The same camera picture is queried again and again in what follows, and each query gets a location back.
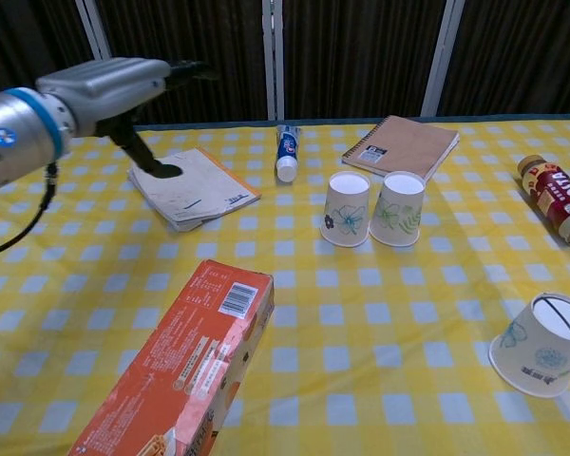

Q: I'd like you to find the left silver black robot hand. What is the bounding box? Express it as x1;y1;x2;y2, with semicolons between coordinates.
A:
35;57;221;180

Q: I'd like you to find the paper cup blue flower print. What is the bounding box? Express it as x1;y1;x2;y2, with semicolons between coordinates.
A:
319;170;371;248

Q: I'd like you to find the paper cup black line bottom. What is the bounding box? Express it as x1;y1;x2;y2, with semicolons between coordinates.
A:
488;292;570;399

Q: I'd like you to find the paper cup green flower print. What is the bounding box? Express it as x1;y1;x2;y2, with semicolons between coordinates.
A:
368;170;428;248

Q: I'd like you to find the dark corrugated partition panel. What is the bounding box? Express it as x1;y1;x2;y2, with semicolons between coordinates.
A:
0;0;101;101
97;0;271;127
282;0;446;120
439;0;570;118

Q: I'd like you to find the worn white booklet orange edge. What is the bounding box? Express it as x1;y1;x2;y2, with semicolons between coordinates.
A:
126;146;262;233

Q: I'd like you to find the blue white toothpaste tube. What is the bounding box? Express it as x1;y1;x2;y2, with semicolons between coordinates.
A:
275;123;303;184

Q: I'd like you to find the orange cardboard box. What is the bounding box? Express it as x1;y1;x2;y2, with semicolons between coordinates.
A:
67;258;276;456

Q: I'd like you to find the brown spiral notebook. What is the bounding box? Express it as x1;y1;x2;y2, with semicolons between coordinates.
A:
340;115;461;184

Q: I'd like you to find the yellow white checkered tablecloth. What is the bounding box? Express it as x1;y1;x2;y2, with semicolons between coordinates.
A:
0;112;570;456

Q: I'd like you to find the red Costa coffee bottle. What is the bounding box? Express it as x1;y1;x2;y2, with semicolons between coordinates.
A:
517;154;570;248

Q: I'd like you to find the grey partition post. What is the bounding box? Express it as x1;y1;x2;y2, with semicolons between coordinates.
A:
74;0;132;127
420;0;466;118
261;0;286;121

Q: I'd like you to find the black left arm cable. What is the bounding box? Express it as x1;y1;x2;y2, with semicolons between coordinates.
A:
0;162;59;260

